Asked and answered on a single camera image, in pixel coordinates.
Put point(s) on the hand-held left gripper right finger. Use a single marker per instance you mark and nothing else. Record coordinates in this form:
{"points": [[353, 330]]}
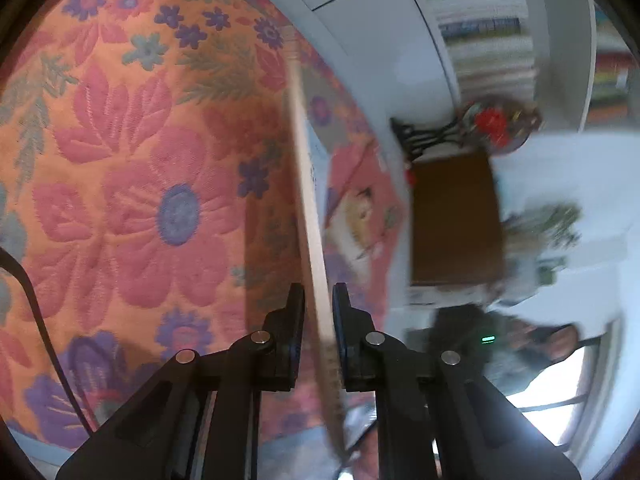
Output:
{"points": [[345, 330]]}

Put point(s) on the round embroidered fan ornament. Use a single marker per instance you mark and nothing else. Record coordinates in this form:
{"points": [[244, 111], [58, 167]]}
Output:
{"points": [[500, 125]]}

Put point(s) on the white bookshelf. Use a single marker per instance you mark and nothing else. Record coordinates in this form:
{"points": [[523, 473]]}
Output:
{"points": [[390, 25]]}

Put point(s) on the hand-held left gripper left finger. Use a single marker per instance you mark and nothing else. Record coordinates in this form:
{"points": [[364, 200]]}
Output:
{"points": [[292, 330]]}

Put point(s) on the floral woven mat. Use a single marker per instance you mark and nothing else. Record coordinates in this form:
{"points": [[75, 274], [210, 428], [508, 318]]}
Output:
{"points": [[140, 160]]}

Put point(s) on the row of shelf books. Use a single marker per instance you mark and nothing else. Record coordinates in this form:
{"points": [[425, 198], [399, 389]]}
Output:
{"points": [[485, 35]]}

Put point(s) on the dark brown wooden cabinet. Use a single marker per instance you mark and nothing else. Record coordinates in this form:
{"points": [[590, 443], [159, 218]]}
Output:
{"points": [[455, 220]]}

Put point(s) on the potted plant in tall vase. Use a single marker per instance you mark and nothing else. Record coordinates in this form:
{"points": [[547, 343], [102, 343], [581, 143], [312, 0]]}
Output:
{"points": [[545, 230]]}

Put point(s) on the red tassel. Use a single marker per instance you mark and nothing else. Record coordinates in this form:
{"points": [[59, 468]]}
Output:
{"points": [[411, 172]]}

